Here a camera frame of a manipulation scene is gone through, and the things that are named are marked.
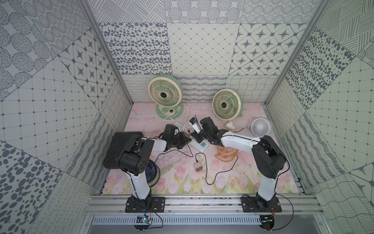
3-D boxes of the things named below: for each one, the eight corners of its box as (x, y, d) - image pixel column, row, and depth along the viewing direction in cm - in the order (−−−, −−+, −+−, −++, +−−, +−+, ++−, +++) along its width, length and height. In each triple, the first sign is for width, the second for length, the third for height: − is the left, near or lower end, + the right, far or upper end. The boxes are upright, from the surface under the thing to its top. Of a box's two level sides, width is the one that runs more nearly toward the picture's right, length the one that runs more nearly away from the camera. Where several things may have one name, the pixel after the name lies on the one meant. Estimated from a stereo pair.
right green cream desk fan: (214, 123, 108) (217, 106, 93) (211, 105, 119) (214, 88, 105) (237, 123, 108) (244, 106, 93) (233, 105, 119) (238, 88, 105)
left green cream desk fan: (168, 126, 107) (161, 93, 82) (155, 113, 115) (145, 79, 90) (188, 114, 115) (186, 80, 90) (174, 102, 123) (170, 68, 98)
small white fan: (252, 140, 101) (259, 130, 91) (248, 128, 108) (254, 117, 97) (266, 140, 101) (274, 130, 91) (261, 128, 108) (269, 117, 97)
